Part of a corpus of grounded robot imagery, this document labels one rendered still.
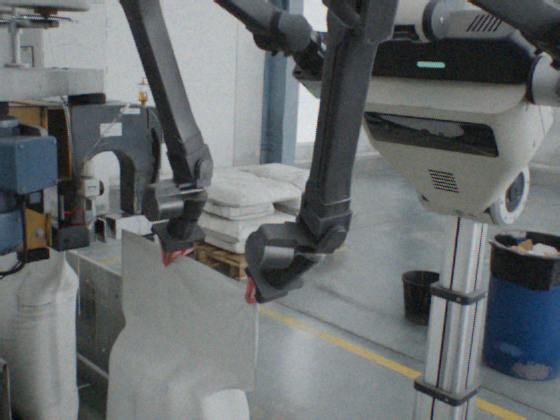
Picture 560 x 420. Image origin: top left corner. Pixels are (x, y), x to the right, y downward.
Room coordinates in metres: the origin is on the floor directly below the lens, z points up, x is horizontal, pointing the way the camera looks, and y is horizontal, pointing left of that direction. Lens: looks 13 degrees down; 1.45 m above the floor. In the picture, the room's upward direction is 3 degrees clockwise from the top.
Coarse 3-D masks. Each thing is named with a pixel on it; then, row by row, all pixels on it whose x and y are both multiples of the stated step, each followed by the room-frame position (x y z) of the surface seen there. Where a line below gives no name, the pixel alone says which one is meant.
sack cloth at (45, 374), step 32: (0, 256) 1.74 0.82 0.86; (64, 256) 1.55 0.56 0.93; (0, 288) 1.61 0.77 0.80; (32, 288) 1.56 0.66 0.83; (64, 288) 1.60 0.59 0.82; (0, 320) 1.60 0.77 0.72; (32, 320) 1.56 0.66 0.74; (64, 320) 1.61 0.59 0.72; (0, 352) 1.59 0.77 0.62; (32, 352) 1.56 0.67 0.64; (64, 352) 1.62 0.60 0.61; (32, 384) 1.55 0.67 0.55; (64, 384) 1.62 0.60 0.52; (32, 416) 1.56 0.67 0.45; (64, 416) 1.60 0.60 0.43
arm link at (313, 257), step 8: (296, 248) 0.94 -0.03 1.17; (304, 248) 0.95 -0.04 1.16; (312, 248) 0.96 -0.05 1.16; (296, 256) 0.95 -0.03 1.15; (304, 256) 0.94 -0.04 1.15; (312, 256) 0.95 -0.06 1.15; (320, 256) 0.96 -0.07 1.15; (296, 264) 0.95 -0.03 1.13; (304, 264) 0.95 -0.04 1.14; (312, 264) 0.95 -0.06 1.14; (296, 272) 0.96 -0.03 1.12; (304, 272) 0.97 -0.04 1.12
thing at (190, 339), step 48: (144, 240) 1.33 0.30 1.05; (144, 288) 1.34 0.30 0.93; (192, 288) 1.19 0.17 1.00; (240, 288) 1.08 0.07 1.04; (144, 336) 1.28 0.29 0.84; (192, 336) 1.18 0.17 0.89; (240, 336) 1.08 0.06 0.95; (144, 384) 1.17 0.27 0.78; (192, 384) 1.11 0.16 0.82; (240, 384) 1.07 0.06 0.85
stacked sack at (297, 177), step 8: (256, 168) 4.96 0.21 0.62; (264, 168) 4.93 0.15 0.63; (272, 168) 4.94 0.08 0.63; (280, 168) 4.96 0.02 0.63; (288, 168) 4.99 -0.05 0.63; (296, 168) 5.02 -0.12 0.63; (264, 176) 4.84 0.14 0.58; (272, 176) 4.78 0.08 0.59; (280, 176) 4.75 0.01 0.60; (288, 176) 4.72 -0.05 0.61; (296, 176) 4.72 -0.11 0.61; (304, 176) 4.69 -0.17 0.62; (296, 184) 4.61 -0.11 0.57; (304, 184) 4.63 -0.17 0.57
